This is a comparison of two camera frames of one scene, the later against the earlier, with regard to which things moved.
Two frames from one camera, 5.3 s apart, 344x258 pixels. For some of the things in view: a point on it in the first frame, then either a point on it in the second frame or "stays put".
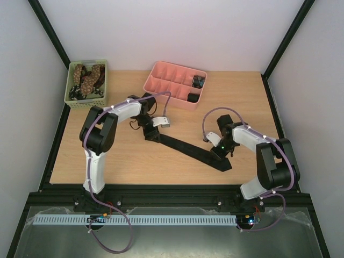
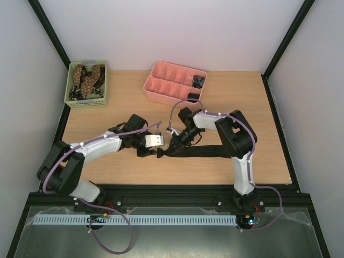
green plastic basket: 93,100 stays put
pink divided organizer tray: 185,85 stays put
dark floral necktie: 75,92 stays put
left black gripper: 150,134 -> 142,153
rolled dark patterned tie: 198,81 stays put
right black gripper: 218,153 -> 174,145
